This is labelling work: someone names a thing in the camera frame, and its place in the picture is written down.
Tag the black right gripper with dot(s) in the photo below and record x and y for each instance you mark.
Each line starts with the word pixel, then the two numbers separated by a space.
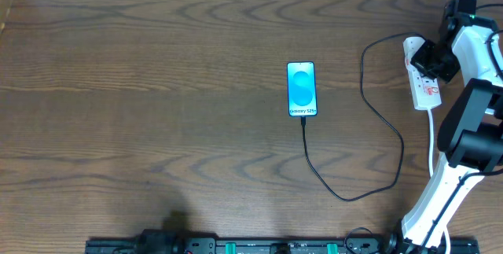
pixel 426 58

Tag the blue Galaxy smartphone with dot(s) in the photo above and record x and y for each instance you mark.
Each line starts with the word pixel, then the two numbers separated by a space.
pixel 302 93

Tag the white charger adapter plug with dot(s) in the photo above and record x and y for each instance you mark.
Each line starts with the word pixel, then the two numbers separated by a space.
pixel 410 46

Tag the white power strip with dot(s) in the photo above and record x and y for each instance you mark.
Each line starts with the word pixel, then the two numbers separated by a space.
pixel 425 91

